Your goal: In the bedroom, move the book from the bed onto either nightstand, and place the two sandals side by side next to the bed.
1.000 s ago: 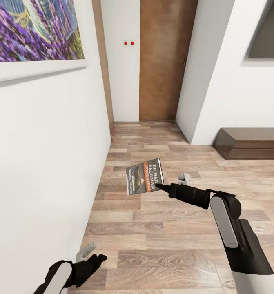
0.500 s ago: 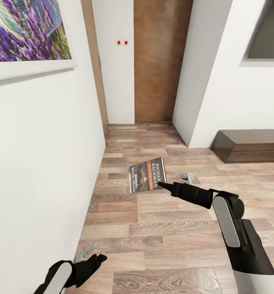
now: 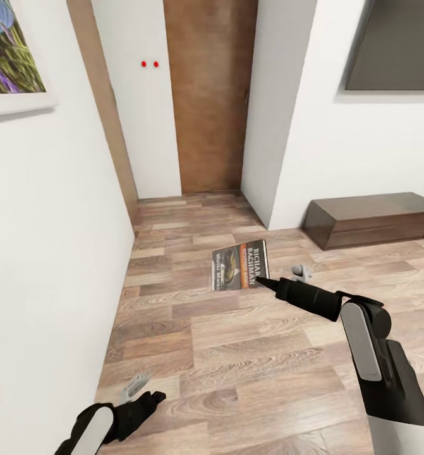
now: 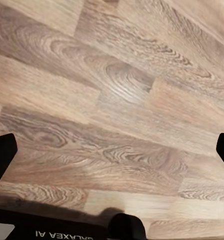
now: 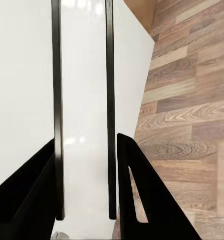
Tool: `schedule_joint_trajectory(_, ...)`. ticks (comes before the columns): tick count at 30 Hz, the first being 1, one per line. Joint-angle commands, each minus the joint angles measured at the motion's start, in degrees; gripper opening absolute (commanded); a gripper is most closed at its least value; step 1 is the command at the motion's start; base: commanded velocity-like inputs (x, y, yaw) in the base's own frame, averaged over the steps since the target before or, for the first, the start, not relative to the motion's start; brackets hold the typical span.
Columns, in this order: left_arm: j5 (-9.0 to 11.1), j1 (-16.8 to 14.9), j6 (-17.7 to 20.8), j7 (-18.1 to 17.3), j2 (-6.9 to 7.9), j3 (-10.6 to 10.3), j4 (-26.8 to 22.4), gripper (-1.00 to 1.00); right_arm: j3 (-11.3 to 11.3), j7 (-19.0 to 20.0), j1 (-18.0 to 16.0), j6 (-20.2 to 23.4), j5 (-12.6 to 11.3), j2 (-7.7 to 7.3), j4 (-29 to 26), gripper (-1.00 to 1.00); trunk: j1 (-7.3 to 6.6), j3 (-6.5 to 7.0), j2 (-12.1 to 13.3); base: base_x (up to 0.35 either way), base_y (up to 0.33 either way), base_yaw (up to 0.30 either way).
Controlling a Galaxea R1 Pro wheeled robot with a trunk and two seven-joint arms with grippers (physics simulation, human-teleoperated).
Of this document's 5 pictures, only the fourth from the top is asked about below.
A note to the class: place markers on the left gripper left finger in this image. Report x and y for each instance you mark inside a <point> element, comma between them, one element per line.
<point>8,150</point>

